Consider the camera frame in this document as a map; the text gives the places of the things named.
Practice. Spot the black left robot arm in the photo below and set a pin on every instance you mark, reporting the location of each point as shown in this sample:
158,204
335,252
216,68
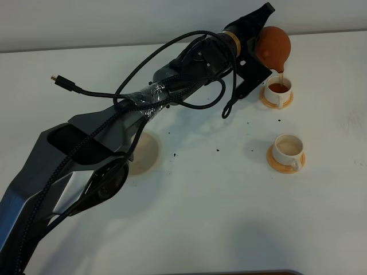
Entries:
79,164

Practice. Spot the beige round teapot saucer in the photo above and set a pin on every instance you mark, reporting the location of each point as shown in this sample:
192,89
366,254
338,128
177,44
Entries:
146,155

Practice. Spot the far orange cup coaster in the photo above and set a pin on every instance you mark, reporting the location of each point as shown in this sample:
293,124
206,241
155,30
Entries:
276,100

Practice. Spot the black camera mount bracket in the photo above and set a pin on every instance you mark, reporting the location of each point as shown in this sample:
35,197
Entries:
250,69

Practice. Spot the white teacup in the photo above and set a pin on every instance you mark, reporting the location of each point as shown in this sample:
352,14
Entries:
279,84
288,150

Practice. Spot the brown clay teapot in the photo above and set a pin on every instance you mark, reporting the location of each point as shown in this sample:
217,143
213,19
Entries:
273,48

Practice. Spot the far white teacup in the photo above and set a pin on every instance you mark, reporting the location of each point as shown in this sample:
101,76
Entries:
279,84

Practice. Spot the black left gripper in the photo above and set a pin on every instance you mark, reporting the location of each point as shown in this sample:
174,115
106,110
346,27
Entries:
246,30

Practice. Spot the orange cup coaster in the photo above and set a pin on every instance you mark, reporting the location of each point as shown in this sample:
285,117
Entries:
285,169
276,100

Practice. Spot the near orange cup coaster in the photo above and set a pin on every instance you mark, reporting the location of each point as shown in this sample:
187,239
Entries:
285,169

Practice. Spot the near white teacup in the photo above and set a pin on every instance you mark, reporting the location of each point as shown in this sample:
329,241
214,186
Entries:
288,150

